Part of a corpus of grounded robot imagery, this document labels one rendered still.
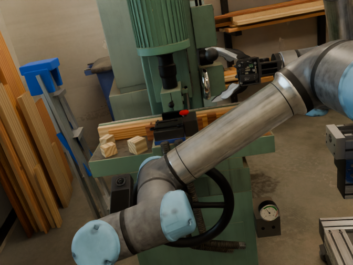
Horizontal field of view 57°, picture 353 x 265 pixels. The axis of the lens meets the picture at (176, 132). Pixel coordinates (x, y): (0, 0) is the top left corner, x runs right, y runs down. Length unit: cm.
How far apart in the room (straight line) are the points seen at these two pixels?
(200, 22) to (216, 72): 19
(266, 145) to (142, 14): 55
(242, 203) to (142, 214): 66
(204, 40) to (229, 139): 73
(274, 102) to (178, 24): 52
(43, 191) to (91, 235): 187
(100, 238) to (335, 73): 43
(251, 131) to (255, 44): 303
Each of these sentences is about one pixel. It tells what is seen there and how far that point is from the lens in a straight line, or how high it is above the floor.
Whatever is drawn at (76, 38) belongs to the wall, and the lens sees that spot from 343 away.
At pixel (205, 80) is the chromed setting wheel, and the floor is 105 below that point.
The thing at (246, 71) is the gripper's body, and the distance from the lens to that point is 92.
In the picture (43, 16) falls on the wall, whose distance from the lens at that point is 348.
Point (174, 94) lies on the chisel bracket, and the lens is 109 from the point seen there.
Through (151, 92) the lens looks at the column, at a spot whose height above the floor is 101.
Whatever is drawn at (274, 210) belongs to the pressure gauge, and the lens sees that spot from 112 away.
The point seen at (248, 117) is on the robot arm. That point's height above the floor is 112.
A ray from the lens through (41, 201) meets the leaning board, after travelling 245.
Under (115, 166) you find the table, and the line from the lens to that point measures 109.
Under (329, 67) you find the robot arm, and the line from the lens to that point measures 56.
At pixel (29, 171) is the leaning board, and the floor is 47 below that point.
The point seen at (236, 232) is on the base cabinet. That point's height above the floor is 55.
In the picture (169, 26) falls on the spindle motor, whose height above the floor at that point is 126.
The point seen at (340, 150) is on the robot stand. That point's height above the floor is 72.
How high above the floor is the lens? 133
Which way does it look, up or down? 22 degrees down
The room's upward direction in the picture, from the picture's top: 10 degrees counter-clockwise
